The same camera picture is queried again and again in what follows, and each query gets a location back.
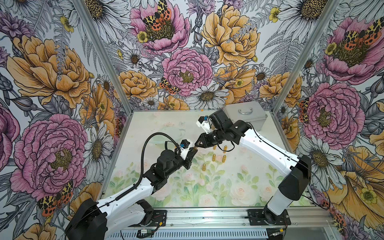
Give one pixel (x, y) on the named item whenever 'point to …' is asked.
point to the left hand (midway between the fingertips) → (194, 152)
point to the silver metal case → (252, 112)
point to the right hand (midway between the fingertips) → (199, 147)
